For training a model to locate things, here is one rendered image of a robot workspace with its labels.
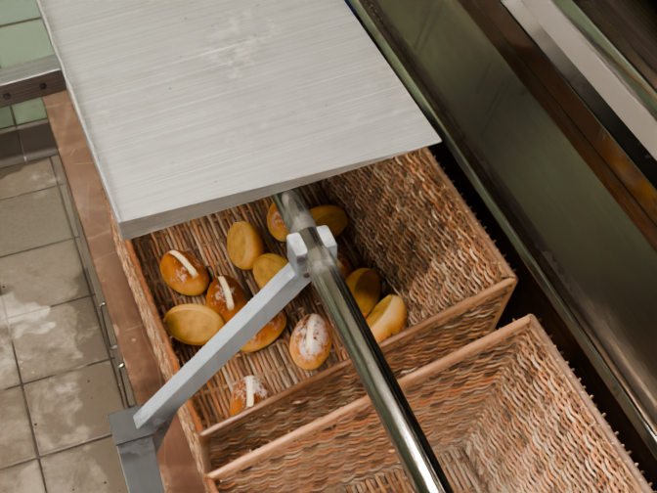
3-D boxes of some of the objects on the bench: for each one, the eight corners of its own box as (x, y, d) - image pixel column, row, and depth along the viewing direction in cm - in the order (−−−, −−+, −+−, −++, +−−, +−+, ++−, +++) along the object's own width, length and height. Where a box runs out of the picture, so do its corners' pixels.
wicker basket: (361, 165, 205) (364, 46, 185) (504, 396, 170) (527, 279, 150) (108, 237, 193) (81, 117, 173) (205, 502, 158) (186, 389, 137)
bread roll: (219, 352, 172) (224, 311, 171) (158, 341, 174) (162, 300, 173) (228, 344, 178) (233, 304, 177) (168, 334, 179) (173, 294, 178)
